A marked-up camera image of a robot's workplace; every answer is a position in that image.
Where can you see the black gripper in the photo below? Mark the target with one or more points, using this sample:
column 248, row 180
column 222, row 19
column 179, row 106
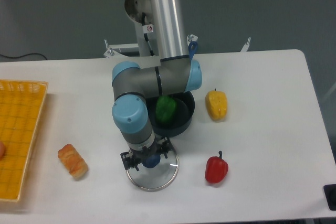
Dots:
column 146, row 154

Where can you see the glass pot lid blue knob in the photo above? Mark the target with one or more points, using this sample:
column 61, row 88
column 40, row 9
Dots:
column 155, row 177

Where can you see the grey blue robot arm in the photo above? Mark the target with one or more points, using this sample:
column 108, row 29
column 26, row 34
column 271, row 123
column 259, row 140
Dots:
column 133, row 85

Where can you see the green bell pepper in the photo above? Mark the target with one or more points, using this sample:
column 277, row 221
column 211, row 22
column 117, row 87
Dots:
column 165, row 110

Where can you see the red bell pepper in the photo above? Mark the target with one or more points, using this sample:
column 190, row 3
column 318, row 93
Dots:
column 216, row 169

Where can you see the toy bread roll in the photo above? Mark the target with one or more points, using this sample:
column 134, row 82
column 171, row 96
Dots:
column 72, row 161

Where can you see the yellow bell pepper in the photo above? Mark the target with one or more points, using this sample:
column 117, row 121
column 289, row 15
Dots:
column 216, row 104

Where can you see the yellow wicker basket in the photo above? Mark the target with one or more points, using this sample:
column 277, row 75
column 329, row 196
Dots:
column 22, row 103

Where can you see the pink item in basket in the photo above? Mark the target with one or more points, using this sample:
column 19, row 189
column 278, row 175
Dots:
column 2, row 150

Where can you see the black device table edge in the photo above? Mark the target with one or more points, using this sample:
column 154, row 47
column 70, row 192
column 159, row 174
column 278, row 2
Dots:
column 330, row 191

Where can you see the dark pot blue handle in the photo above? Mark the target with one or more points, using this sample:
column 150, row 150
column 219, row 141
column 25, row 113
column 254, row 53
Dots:
column 181, row 113

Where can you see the white bracket right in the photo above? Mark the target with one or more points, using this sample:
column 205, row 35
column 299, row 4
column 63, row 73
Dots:
column 246, row 45

